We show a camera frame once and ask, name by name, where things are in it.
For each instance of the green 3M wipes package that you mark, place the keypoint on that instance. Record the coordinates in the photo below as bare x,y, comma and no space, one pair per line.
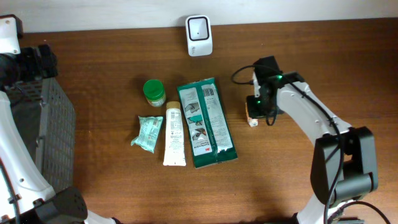
208,131

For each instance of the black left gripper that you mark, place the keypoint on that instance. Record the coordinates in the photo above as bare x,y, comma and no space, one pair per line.
32,55

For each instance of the white barcode scanner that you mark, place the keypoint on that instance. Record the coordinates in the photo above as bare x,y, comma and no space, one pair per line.
199,36

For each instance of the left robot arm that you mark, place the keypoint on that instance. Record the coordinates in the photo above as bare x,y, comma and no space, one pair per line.
26,197

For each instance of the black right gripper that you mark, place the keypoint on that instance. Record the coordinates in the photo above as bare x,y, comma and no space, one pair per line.
255,108

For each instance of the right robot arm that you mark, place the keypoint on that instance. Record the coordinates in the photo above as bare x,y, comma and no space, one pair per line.
344,164

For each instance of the green lid glass jar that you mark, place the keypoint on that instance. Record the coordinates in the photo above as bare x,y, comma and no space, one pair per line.
154,92

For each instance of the grey plastic mesh basket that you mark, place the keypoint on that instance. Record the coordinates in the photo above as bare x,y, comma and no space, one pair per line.
45,119

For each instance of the white tube with tan cap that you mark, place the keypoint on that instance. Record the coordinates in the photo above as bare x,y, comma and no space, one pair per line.
174,136

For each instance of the pale green tissue packet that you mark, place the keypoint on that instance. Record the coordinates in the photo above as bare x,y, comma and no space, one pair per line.
148,133

